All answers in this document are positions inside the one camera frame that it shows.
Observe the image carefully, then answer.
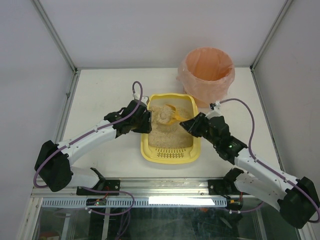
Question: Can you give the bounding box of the litter clump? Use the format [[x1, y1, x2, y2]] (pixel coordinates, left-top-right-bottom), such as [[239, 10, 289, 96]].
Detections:
[[160, 112, 170, 121]]

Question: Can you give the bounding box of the yellow litter scoop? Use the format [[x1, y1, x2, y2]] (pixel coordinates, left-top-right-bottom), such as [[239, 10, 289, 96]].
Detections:
[[159, 104, 189, 126]]

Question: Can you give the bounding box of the yellow litter box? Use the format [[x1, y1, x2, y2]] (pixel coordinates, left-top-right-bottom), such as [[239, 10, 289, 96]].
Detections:
[[140, 93, 201, 165]]

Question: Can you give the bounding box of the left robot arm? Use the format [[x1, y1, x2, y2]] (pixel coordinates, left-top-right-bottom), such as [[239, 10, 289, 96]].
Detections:
[[34, 97, 152, 193]]

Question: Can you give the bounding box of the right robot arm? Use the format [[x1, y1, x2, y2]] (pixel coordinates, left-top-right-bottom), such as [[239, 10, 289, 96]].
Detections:
[[180, 112, 320, 229]]

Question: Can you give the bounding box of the cat litter sand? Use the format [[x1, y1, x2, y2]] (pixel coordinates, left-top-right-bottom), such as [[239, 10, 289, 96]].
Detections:
[[148, 105, 193, 149]]

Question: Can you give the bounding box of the orange lined trash bin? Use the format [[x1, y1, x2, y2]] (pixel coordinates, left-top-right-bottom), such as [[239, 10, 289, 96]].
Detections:
[[176, 47, 235, 108]]

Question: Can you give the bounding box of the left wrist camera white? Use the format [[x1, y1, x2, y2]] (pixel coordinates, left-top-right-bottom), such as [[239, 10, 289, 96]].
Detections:
[[132, 93, 149, 105]]

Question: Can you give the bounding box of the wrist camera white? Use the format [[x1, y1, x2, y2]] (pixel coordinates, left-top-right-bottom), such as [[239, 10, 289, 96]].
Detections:
[[132, 93, 149, 105], [209, 100, 221, 113]]

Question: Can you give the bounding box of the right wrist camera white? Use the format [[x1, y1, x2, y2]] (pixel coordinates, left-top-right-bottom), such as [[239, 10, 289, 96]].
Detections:
[[209, 100, 221, 113]]

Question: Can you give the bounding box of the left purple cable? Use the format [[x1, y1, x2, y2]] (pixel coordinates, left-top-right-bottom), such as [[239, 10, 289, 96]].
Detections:
[[33, 81, 144, 189]]

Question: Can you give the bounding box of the aluminium mounting rail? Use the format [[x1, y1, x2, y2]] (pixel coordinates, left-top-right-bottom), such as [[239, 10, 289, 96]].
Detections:
[[31, 177, 223, 198]]

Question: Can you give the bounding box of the white slotted cable duct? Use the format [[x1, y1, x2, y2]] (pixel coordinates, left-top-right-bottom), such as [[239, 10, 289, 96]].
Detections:
[[42, 196, 227, 208]]

